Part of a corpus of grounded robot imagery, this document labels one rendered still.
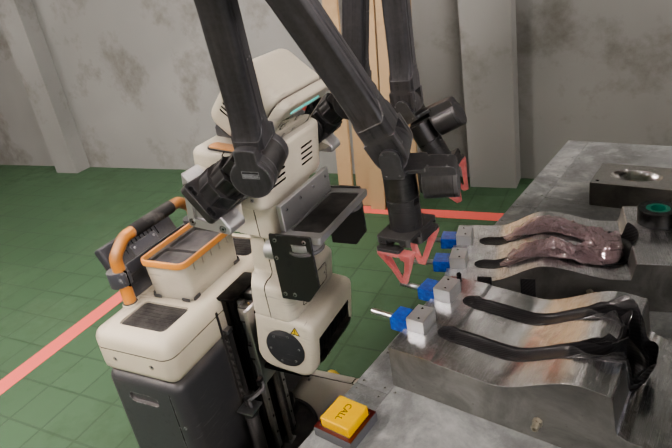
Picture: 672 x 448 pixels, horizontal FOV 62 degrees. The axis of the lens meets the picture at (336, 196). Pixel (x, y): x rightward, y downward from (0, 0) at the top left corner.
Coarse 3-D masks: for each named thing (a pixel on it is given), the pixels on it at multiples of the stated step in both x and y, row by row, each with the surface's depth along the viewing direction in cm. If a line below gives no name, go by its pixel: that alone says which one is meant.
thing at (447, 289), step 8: (432, 280) 116; (440, 280) 114; (448, 280) 113; (456, 280) 113; (416, 288) 117; (424, 288) 114; (432, 288) 114; (440, 288) 111; (448, 288) 111; (456, 288) 112; (424, 296) 114; (432, 296) 113; (440, 296) 111; (448, 296) 110; (456, 296) 112
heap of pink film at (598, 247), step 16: (528, 224) 131; (544, 224) 128; (560, 224) 127; (576, 224) 129; (544, 240) 122; (560, 240) 119; (592, 240) 122; (608, 240) 121; (512, 256) 124; (528, 256) 120; (544, 256) 119; (560, 256) 118; (576, 256) 118; (592, 256) 117; (608, 256) 117
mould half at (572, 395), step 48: (480, 288) 114; (432, 336) 102; (528, 336) 99; (576, 336) 91; (432, 384) 98; (480, 384) 92; (528, 384) 86; (576, 384) 81; (624, 384) 83; (528, 432) 90; (576, 432) 84; (624, 432) 80
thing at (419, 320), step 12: (372, 312) 112; (384, 312) 110; (396, 312) 108; (408, 312) 108; (420, 312) 105; (432, 312) 105; (396, 324) 107; (408, 324) 104; (420, 324) 102; (432, 324) 105
